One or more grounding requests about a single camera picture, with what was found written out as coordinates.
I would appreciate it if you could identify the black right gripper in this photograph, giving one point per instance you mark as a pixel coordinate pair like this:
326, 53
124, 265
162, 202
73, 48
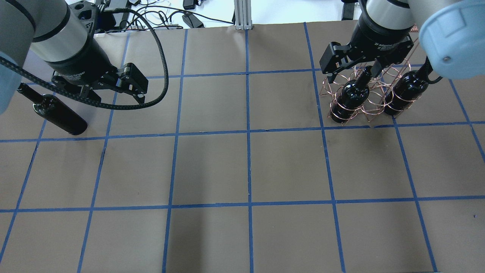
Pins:
379, 38

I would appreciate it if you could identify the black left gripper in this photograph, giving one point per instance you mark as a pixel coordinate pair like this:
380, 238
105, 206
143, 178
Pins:
80, 62

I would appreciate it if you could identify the dark wine bottle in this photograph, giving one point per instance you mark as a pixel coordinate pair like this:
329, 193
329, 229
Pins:
54, 110
352, 97

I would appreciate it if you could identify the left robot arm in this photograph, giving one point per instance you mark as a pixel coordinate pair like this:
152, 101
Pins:
52, 43

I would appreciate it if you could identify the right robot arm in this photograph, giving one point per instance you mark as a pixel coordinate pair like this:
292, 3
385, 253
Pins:
451, 32

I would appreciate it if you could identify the dark wine bottle in basket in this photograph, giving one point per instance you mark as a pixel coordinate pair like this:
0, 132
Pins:
352, 97

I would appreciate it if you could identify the black power adapter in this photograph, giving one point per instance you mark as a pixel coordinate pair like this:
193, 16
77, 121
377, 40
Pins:
192, 21

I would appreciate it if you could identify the copper wire wine basket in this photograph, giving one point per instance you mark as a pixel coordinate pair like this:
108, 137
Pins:
378, 87

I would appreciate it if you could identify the aluminium frame post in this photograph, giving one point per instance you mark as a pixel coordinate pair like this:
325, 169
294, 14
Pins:
243, 15

